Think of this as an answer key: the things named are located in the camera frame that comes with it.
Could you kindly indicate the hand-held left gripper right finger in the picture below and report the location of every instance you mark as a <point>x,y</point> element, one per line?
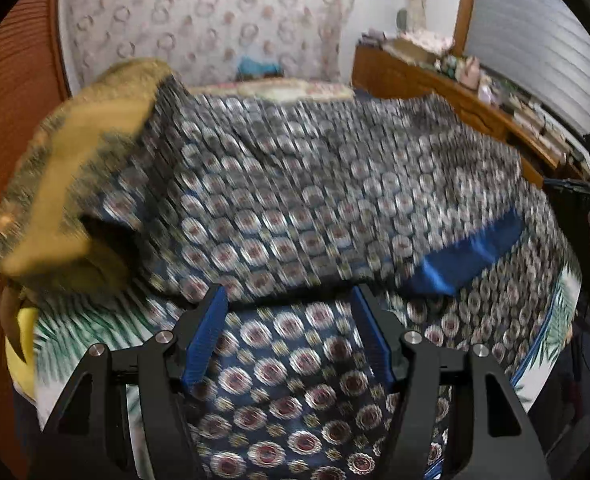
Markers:
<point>375,345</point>

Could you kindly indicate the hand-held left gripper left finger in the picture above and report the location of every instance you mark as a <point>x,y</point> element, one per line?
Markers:
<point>207,340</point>

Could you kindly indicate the navy patterned satin pajama top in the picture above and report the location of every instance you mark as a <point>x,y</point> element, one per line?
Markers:
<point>300,200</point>

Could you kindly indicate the floral leaf print bedspread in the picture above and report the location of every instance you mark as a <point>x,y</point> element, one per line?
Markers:
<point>100,315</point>

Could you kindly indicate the grey window blind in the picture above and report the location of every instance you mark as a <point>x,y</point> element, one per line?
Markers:
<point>535,35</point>

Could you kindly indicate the pink thermos jug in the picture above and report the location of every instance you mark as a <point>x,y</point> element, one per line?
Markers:
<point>469,71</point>

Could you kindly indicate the wooden sideboard cabinet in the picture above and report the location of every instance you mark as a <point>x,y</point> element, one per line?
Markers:
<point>425,85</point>

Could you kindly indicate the yellow plush toy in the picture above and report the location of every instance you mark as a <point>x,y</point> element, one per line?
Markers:
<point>25,350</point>

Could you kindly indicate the white dotted cloth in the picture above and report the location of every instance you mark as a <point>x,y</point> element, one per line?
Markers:
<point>430,40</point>

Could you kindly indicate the brown cardboard box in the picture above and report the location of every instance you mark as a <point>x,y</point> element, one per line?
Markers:
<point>402,49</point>

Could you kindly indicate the gold patterned pillow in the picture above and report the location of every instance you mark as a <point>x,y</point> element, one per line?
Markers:
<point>75,160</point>

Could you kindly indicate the small round white mirror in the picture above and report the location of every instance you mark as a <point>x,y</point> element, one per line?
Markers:
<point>400,19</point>

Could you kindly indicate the box with blue cloth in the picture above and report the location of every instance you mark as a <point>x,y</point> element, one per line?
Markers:
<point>257,67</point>

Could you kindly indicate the wooden louvered wardrobe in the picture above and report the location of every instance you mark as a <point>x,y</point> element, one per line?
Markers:
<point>15,85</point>

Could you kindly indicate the circle patterned sheer curtain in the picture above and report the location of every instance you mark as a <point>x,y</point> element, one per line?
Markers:
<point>200,20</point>

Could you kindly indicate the wooden window frame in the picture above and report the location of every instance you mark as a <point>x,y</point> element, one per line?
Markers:
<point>465,5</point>

